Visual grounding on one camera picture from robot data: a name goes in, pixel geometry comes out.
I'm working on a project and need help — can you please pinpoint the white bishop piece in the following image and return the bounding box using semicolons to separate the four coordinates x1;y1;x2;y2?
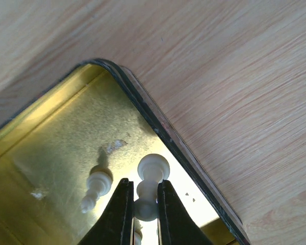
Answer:
134;154;170;222

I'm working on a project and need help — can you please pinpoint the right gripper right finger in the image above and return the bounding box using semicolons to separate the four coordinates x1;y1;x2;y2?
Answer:
158;180;212;245

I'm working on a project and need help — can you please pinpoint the gold metal tin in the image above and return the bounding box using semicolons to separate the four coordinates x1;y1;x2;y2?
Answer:
0;59;249;244

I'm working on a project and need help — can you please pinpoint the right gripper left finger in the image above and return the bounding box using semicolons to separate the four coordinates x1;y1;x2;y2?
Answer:
79;178;134;245

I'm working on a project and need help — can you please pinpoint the white tall piece in tin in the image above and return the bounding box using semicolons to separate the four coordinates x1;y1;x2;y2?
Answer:
81;171;113;213

